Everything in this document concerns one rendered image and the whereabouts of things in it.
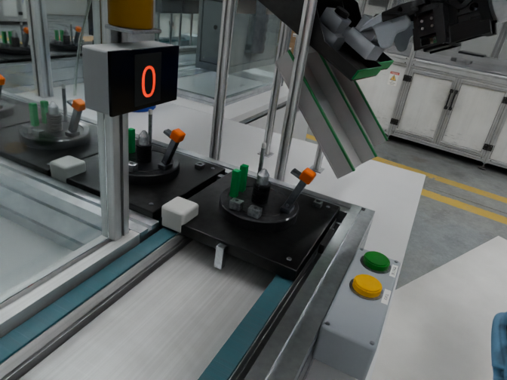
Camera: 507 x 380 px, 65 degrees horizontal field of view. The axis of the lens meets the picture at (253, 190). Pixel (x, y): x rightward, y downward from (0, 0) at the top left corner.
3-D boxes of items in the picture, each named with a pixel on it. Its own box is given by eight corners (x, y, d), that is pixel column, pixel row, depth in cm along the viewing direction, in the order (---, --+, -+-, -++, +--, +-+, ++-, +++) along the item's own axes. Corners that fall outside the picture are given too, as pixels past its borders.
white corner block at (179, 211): (198, 224, 68) (200, 203, 67) (182, 235, 65) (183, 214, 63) (176, 215, 70) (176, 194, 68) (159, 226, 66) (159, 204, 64)
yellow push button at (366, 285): (381, 290, 58) (385, 280, 58) (376, 307, 55) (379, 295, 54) (354, 280, 60) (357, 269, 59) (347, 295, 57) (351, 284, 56)
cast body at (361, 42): (376, 61, 79) (400, 29, 74) (365, 59, 76) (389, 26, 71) (348, 36, 82) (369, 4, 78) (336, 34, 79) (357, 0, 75)
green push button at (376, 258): (388, 266, 64) (392, 256, 63) (384, 280, 61) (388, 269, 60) (364, 257, 66) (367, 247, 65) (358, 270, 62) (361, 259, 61)
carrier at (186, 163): (225, 176, 87) (231, 121, 81) (152, 223, 67) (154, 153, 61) (136, 146, 95) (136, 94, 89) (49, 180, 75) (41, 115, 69)
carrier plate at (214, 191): (338, 215, 78) (341, 205, 77) (294, 282, 58) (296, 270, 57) (231, 179, 86) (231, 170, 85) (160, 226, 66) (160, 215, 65)
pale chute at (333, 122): (361, 163, 94) (377, 155, 91) (336, 179, 84) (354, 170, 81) (304, 59, 95) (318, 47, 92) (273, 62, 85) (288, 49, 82)
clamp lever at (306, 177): (294, 206, 69) (318, 173, 65) (290, 211, 67) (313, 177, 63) (278, 194, 69) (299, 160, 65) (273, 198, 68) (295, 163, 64)
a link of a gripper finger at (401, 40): (376, 58, 79) (417, 44, 71) (373, 27, 78) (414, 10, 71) (386, 58, 81) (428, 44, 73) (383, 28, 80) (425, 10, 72)
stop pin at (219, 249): (225, 266, 63) (227, 245, 61) (221, 270, 62) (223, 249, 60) (217, 263, 63) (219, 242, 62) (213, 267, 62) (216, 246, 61)
